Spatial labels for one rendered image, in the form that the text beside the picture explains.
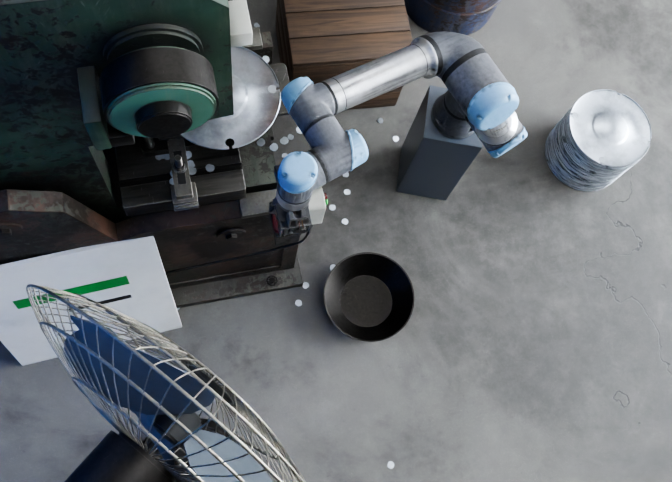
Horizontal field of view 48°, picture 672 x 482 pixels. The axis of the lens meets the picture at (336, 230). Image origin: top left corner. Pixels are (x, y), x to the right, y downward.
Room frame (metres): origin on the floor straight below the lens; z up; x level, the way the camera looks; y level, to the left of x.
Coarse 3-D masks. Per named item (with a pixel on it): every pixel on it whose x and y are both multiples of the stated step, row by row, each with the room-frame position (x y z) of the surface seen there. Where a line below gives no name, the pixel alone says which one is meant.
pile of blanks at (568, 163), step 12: (564, 120) 1.46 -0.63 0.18; (552, 132) 1.47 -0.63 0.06; (564, 132) 1.41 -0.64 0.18; (552, 144) 1.42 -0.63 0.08; (564, 144) 1.38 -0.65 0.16; (552, 156) 1.38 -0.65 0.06; (564, 156) 1.36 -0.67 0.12; (576, 156) 1.34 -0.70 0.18; (552, 168) 1.36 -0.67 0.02; (564, 168) 1.34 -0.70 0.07; (576, 168) 1.32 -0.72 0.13; (588, 168) 1.32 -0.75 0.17; (600, 168) 1.31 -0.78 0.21; (612, 168) 1.32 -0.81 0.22; (624, 168) 1.34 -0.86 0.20; (564, 180) 1.33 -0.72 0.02; (576, 180) 1.32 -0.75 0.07; (588, 180) 1.32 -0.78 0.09; (600, 180) 1.32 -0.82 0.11; (612, 180) 1.35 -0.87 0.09
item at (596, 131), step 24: (600, 96) 1.57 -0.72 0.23; (624, 96) 1.60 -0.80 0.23; (576, 120) 1.44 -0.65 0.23; (600, 120) 1.47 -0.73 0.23; (624, 120) 1.50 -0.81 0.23; (648, 120) 1.53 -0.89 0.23; (576, 144) 1.35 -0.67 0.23; (600, 144) 1.39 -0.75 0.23; (624, 144) 1.42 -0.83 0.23; (648, 144) 1.45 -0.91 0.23
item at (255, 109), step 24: (240, 48) 0.97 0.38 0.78; (240, 72) 0.91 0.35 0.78; (264, 72) 0.93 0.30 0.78; (240, 96) 0.84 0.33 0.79; (264, 96) 0.86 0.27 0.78; (216, 120) 0.76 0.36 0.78; (240, 120) 0.78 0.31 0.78; (264, 120) 0.80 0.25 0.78; (216, 144) 0.70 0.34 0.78; (240, 144) 0.72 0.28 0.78
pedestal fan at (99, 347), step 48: (48, 288) 0.15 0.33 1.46; (48, 336) 0.10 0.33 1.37; (96, 336) 0.10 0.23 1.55; (144, 336) 0.12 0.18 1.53; (96, 384) 0.06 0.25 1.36; (144, 384) 0.08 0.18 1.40; (192, 384) 0.09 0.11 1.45; (144, 432) 0.02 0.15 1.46; (192, 432) 0.03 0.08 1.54; (96, 480) -0.06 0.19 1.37; (144, 480) -0.04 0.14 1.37; (192, 480) -0.04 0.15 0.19; (240, 480) 0.00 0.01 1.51; (288, 480) 0.02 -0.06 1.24
